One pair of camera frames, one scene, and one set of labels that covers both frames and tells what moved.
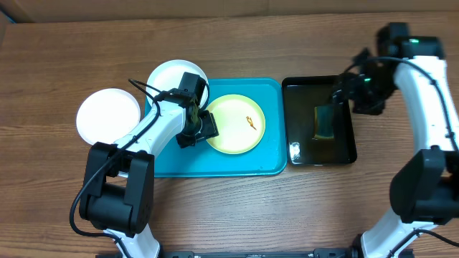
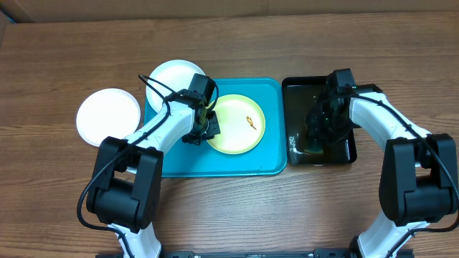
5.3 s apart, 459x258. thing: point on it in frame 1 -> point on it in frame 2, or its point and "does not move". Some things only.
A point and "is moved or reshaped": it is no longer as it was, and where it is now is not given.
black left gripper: [211, 130] does not move
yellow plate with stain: [239, 122] does not move
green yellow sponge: [323, 122] is moved or reshaped
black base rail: [325, 253] does not move
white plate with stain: [105, 115] does not move
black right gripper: [342, 91] -> [321, 136]
